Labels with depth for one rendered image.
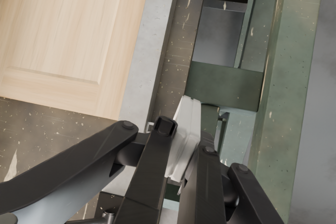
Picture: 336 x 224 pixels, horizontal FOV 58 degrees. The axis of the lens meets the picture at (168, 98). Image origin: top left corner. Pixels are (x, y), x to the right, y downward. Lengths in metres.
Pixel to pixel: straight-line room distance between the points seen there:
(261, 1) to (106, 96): 0.47
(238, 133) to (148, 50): 0.64
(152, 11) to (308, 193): 2.39
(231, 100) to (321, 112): 1.56
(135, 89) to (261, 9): 0.44
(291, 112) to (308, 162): 1.96
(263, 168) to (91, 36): 0.39
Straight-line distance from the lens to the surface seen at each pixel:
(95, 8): 0.64
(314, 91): 2.01
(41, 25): 0.67
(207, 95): 0.59
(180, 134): 0.16
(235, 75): 0.60
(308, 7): 0.58
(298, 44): 0.55
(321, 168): 2.53
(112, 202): 0.53
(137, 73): 0.54
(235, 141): 1.15
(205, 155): 0.16
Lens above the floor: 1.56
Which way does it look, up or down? 47 degrees down
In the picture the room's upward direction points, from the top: 159 degrees counter-clockwise
